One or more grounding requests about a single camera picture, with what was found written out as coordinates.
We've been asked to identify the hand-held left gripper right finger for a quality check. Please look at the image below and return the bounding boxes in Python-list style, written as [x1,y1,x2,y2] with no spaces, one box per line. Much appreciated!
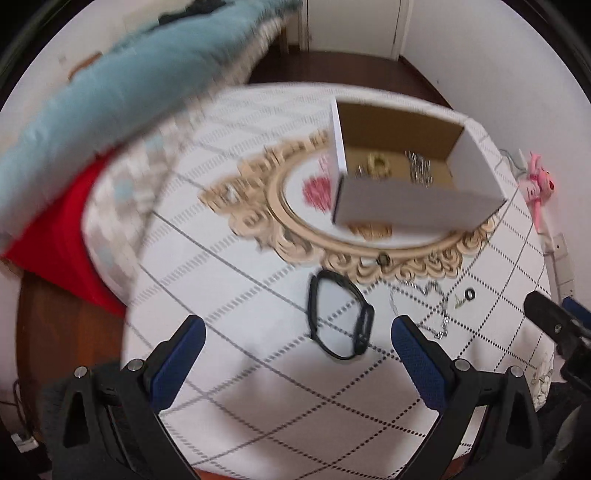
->
[391,315,544,480]

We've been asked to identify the red cloth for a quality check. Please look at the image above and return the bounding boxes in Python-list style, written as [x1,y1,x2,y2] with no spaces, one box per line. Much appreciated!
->
[2,159,127,319]

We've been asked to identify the pink plush toy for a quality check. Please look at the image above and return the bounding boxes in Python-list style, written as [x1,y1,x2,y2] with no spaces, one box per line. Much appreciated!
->
[518,151,558,228]

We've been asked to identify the gold bracelet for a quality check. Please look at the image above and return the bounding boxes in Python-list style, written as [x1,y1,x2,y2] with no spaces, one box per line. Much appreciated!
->
[367,154,392,177]

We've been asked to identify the white cardboard box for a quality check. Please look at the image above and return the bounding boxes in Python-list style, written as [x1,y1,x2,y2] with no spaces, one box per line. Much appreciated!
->
[331,96,509,232]

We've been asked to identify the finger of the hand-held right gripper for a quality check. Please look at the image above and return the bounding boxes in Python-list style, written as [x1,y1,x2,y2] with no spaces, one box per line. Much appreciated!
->
[523,291,585,346]
[561,296,591,329]

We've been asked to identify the silver chain bracelet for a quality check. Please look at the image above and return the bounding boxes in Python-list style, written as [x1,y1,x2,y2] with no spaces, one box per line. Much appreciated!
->
[405,150,433,186]

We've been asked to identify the ornate gold framed tray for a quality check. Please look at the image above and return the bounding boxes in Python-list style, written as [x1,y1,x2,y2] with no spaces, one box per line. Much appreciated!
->
[200,130,501,283]

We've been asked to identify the light blue blanket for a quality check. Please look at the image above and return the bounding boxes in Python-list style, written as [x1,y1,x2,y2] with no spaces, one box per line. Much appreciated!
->
[0,0,303,236]

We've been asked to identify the dark cloth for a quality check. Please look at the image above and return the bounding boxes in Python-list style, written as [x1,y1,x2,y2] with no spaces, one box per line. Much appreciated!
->
[536,381,591,467]

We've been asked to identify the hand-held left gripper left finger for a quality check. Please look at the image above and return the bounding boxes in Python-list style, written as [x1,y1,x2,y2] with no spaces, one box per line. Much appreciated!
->
[41,315,206,480]

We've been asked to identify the silver chain necklace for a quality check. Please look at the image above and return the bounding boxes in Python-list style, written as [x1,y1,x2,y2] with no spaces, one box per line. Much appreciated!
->
[389,279,452,341]

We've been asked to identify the white patterned cushion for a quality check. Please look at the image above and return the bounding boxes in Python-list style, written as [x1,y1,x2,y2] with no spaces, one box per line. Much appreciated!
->
[81,21,282,301]

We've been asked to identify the black smart band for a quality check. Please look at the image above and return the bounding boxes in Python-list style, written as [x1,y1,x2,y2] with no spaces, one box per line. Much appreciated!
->
[308,270,376,360]

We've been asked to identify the white door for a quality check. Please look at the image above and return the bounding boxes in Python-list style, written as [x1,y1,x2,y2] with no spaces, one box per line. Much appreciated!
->
[302,0,411,61]

